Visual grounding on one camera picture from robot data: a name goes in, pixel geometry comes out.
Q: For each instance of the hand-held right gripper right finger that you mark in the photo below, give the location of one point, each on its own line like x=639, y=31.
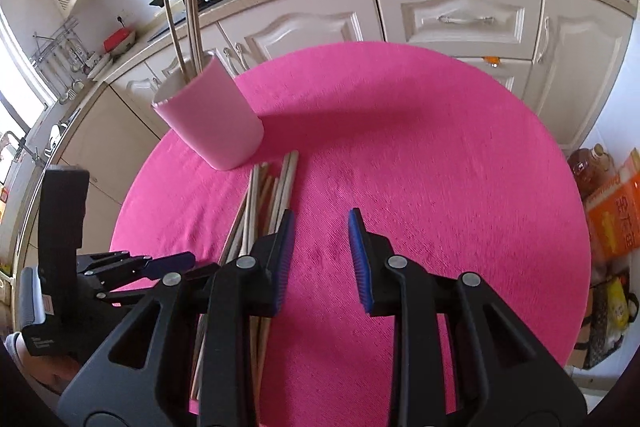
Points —
x=361, y=259

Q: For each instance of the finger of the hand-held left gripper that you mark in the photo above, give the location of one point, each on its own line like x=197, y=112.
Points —
x=172, y=263
x=125, y=294

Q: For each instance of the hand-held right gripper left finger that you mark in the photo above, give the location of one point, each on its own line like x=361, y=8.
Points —
x=284, y=259

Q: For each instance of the bundle of wooden chopsticks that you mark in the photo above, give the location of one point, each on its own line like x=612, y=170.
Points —
x=287, y=177

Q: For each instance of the pink cup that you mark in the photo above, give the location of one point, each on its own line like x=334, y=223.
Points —
x=215, y=122

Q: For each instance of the wooden chopstick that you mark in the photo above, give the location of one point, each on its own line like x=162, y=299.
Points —
x=190, y=7
x=196, y=22
x=172, y=32

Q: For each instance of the metal faucet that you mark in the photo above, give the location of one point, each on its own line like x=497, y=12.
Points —
x=12, y=147

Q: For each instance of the pink round tablecloth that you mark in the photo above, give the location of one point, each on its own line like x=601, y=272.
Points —
x=400, y=147

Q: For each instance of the red lidded container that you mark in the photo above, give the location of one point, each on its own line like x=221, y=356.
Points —
x=120, y=39

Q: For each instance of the beige cabinet door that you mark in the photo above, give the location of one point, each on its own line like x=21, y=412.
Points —
x=300, y=32
x=575, y=67

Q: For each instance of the orange tag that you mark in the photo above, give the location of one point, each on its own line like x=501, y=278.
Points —
x=492, y=60

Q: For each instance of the cooking oil bottle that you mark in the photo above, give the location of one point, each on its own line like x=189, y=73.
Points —
x=587, y=172

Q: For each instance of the orange packaged bag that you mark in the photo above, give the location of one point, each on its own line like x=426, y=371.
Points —
x=617, y=222

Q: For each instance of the beige cabinet drawer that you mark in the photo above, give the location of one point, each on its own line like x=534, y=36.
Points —
x=460, y=19

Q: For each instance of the yellow packaged bag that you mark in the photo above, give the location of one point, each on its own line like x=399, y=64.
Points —
x=617, y=307

